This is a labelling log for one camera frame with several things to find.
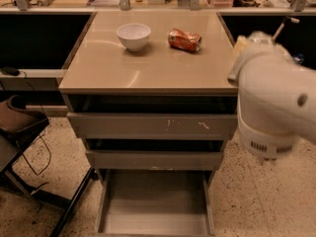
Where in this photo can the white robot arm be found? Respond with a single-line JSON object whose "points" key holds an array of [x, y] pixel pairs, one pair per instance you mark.
{"points": [[276, 97]]}

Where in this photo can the bottom grey open drawer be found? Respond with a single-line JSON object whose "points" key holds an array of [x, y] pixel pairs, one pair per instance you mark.
{"points": [[154, 204]]}

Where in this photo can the grey drawer cabinet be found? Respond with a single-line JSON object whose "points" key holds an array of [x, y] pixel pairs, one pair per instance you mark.
{"points": [[103, 66]]}

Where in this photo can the top grey drawer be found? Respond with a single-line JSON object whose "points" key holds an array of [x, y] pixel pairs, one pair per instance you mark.
{"points": [[154, 117]]}

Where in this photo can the white ceramic bowl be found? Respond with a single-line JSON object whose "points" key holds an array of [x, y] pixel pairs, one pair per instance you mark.
{"points": [[134, 36]]}

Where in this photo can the plastic water bottle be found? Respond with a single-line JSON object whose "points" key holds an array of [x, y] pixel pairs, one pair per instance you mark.
{"points": [[298, 58]]}

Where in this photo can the white stick black handle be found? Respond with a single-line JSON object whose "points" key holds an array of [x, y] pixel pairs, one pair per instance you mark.
{"points": [[286, 21]]}

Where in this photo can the middle grey drawer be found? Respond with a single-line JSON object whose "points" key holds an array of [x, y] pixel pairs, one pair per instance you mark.
{"points": [[146, 154]]}

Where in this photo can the black power adapter left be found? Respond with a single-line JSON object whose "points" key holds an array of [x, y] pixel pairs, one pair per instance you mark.
{"points": [[10, 71]]}

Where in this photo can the crushed orange soda can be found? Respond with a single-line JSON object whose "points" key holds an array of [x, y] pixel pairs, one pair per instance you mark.
{"points": [[184, 41]]}

